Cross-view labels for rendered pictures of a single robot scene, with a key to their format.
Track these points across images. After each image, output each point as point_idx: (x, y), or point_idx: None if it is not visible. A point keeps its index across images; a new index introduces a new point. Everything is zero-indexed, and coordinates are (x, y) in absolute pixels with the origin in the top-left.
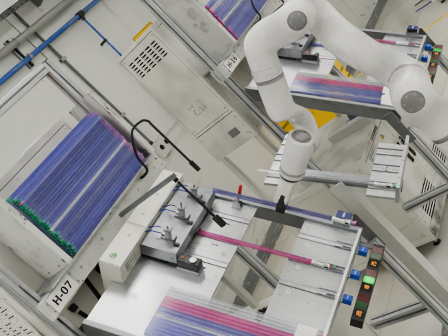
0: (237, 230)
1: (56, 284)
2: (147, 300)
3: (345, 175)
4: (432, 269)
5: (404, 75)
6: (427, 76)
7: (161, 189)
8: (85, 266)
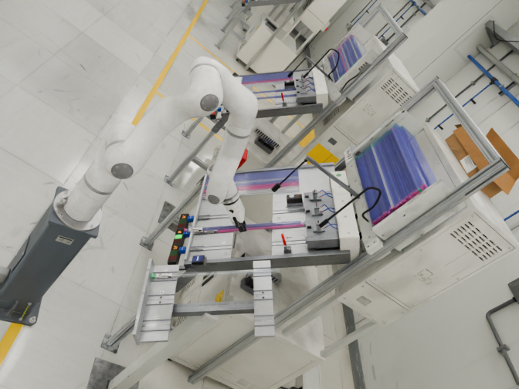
0: (278, 235)
1: (349, 144)
2: (308, 182)
3: (202, 307)
4: (135, 365)
5: (126, 127)
6: (107, 138)
7: (346, 221)
8: (351, 167)
